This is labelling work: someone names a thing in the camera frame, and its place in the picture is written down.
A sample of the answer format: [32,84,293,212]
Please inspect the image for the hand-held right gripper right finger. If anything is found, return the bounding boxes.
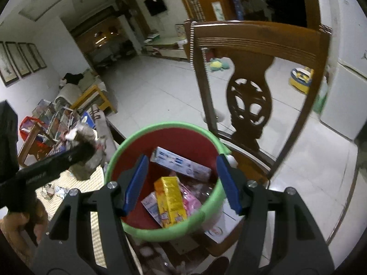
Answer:
[216,154,335,275]

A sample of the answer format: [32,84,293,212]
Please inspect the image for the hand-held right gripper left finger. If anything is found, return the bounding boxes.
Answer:
[30,154,150,275]

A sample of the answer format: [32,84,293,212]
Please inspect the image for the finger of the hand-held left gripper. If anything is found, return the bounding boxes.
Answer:
[43,143,96,178]

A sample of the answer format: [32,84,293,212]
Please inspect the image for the grey plastic wrapper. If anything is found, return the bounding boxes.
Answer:
[64,124,108,181]

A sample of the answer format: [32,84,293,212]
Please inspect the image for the pink strawberry snack box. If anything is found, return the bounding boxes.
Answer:
[141,191,164,227]

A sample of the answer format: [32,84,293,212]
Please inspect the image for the yellow carton box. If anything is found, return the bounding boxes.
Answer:
[154,176,188,229]

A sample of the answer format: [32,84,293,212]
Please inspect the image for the pink plastic bag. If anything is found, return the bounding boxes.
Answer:
[179,182,203,217]

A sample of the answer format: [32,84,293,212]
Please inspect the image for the white and blue box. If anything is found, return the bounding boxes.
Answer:
[150,146,212,182]

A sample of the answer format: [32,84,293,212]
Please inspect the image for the red bucket with green rim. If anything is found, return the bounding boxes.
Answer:
[104,122,231,242]

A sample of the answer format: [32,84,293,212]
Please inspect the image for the person's left forearm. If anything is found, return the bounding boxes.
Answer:
[0,210,32,261]

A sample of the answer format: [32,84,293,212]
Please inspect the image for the person's left hand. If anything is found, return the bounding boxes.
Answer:
[28,197,49,246]

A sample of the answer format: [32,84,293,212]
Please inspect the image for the red plastic basket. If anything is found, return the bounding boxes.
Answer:
[19,116,55,158]

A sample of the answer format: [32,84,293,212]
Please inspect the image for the striped tablecloth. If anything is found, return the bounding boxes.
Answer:
[37,163,121,267]

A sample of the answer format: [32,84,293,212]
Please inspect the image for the white paper scraps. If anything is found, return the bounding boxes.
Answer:
[40,185,69,199]

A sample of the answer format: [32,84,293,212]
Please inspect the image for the pile of books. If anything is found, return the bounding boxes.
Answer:
[31,99,96,155]

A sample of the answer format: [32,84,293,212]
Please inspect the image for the blue book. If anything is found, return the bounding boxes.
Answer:
[79,111,96,129]

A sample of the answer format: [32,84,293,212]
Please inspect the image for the floral table cover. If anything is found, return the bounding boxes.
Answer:
[90,103,121,152]

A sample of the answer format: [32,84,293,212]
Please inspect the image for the white box with red logo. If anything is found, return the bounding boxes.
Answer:
[204,206,245,245]

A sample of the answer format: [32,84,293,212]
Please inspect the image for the yellow wooden stool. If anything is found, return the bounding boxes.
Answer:
[69,84,118,115]

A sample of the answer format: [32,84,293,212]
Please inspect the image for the black cloth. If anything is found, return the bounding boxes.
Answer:
[61,73,85,85]

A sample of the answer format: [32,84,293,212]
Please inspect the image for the green plush toy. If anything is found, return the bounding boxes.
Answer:
[207,58,231,73]

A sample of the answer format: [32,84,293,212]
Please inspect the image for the yellow baby walker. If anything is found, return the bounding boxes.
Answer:
[288,66,314,95]

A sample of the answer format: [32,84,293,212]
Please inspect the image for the low television cabinet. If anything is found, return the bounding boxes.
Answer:
[143,36,190,62]

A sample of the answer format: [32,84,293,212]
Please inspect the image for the white refrigerator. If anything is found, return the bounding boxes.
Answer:
[318,0,367,142]

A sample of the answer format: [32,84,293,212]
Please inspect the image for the carved wooden chair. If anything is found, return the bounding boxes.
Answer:
[132,20,333,267]

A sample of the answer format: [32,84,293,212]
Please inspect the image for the long framed picture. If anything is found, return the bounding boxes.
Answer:
[211,1,225,21]

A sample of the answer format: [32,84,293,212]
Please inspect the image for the framed wall picture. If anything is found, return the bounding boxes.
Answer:
[0,41,20,86]
[27,43,48,69]
[18,42,41,73]
[6,41,32,78]

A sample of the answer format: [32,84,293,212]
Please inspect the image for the silver bead string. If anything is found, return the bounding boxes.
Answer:
[183,19,221,124]

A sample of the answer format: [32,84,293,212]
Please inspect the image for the wall television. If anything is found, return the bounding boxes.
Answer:
[143,0,168,16]

